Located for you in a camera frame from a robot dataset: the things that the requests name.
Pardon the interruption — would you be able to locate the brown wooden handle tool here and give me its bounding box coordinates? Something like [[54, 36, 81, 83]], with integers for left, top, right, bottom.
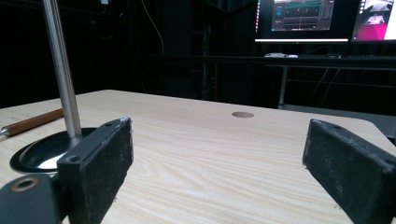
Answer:
[[0, 108, 64, 138]]

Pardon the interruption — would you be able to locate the black keyboard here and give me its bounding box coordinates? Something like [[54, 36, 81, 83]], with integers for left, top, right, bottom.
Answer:
[[298, 53, 396, 61]]

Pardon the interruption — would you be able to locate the computer monitor with pink image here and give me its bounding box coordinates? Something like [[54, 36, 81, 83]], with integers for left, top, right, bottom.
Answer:
[[350, 0, 396, 43]]

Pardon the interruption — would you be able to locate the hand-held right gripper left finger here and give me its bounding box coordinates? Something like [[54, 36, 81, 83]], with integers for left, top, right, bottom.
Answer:
[[56, 117, 134, 224]]

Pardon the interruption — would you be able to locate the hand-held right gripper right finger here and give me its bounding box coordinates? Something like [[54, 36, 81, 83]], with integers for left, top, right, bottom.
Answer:
[[302, 119, 396, 224]]

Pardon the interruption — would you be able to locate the metal stand with round base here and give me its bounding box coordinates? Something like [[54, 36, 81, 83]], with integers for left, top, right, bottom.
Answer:
[[9, 0, 98, 175]]

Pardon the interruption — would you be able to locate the white device on desk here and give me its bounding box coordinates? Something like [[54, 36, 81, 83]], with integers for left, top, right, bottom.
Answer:
[[263, 52, 299, 59]]

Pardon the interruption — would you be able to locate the dark desk with metal legs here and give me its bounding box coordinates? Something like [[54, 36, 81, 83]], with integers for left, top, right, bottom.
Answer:
[[146, 54, 396, 110]]

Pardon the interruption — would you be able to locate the wide computer monitor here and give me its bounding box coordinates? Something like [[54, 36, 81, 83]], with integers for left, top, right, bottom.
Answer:
[[254, 0, 349, 43]]

